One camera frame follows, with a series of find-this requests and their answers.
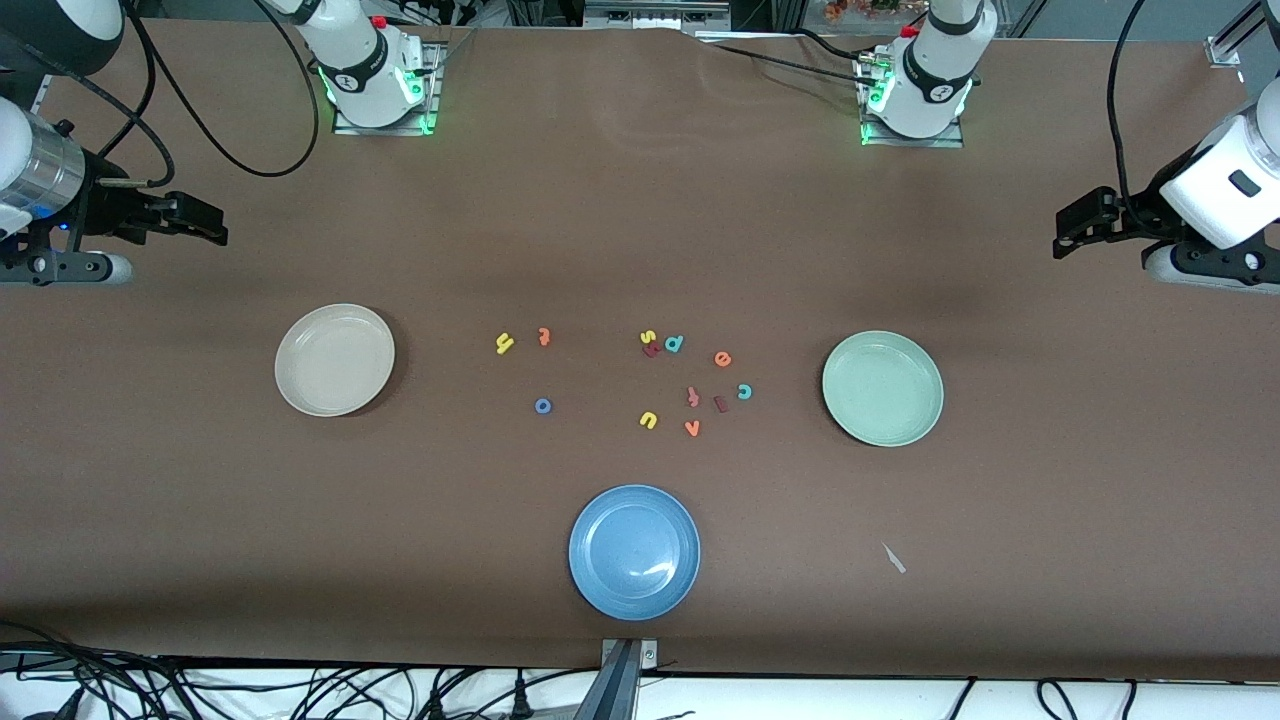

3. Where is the blue plate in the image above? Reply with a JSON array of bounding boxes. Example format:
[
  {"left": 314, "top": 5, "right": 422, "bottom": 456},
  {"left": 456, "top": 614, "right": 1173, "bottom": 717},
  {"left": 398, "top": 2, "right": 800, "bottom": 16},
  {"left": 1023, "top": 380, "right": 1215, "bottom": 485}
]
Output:
[{"left": 568, "top": 485, "right": 701, "bottom": 622}]

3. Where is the thin black table cable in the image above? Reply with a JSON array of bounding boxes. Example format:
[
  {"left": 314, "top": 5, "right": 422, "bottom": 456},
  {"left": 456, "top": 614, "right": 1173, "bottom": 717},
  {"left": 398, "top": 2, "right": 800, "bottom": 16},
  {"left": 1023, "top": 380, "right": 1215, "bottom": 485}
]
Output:
[{"left": 700, "top": 42, "right": 876, "bottom": 86}]

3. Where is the grey aluminium bracket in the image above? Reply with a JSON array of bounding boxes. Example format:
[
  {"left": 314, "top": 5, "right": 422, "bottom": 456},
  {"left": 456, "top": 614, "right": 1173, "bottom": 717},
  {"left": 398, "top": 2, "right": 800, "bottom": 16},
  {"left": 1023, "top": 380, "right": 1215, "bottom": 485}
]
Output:
[{"left": 575, "top": 638, "right": 661, "bottom": 720}]

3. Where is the brown table cover sheet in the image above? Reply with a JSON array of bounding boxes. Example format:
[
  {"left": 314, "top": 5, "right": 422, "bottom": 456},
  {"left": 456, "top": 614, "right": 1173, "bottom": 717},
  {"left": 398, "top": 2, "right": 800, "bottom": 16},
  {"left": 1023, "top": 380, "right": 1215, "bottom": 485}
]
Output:
[{"left": 0, "top": 18, "right": 1280, "bottom": 681}]

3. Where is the grey metal rail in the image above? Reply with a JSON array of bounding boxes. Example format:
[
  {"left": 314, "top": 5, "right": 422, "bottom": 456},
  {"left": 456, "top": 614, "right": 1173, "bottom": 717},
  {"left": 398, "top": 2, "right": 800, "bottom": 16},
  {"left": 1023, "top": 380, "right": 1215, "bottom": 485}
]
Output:
[{"left": 585, "top": 0, "right": 731, "bottom": 31}]

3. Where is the light green plate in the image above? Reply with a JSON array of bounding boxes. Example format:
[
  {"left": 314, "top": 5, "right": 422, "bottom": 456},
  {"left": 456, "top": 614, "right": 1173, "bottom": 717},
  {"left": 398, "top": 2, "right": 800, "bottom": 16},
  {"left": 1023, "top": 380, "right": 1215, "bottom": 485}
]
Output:
[{"left": 822, "top": 331, "right": 945, "bottom": 447}]

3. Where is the thick black table cable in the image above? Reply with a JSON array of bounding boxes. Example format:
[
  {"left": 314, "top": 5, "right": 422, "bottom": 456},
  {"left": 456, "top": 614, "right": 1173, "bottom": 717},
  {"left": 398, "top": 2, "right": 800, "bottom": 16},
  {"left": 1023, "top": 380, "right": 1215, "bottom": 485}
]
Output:
[{"left": 790, "top": 28, "right": 866, "bottom": 65}]

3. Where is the beige brown plate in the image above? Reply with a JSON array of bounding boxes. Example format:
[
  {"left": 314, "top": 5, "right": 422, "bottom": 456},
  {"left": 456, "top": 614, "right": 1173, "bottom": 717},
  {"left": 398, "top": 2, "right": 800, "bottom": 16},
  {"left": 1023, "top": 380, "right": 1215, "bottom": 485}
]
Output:
[{"left": 274, "top": 303, "right": 397, "bottom": 418}]

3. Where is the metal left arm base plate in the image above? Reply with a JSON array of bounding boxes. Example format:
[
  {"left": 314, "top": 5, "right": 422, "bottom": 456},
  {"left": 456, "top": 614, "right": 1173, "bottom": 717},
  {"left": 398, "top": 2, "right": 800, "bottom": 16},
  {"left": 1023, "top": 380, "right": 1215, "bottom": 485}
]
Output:
[{"left": 856, "top": 50, "right": 966, "bottom": 149}]

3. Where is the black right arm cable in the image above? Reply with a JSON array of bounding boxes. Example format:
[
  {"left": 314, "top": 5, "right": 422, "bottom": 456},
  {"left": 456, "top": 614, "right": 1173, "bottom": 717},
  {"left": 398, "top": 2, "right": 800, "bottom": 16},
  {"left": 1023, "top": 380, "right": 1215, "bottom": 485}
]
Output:
[{"left": 120, "top": 0, "right": 321, "bottom": 191}]

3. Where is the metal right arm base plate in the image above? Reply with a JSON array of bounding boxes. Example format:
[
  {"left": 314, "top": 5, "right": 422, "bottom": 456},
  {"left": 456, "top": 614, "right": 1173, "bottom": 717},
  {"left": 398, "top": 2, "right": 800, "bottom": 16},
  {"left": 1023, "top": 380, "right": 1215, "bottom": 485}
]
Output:
[{"left": 333, "top": 40, "right": 443, "bottom": 136}]

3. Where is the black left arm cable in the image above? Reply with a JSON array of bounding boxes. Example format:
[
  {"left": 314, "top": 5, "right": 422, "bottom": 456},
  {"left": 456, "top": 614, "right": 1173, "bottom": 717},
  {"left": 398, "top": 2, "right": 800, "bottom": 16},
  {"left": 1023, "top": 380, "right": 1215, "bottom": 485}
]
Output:
[{"left": 1105, "top": 0, "right": 1151, "bottom": 231}]

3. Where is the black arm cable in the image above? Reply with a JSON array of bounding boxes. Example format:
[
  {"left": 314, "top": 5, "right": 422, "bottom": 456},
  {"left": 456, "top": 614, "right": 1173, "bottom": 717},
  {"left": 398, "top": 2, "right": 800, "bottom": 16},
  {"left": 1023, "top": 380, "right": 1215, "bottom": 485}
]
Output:
[
  {"left": 120, "top": 0, "right": 321, "bottom": 191},
  {"left": 1105, "top": 0, "right": 1151, "bottom": 231}
]

